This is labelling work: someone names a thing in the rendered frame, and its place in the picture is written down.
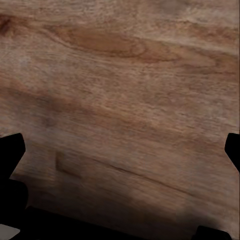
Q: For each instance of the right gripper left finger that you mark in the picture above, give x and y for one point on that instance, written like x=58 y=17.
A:
x=12 y=149

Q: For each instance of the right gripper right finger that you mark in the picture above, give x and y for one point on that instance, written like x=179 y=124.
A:
x=232 y=148

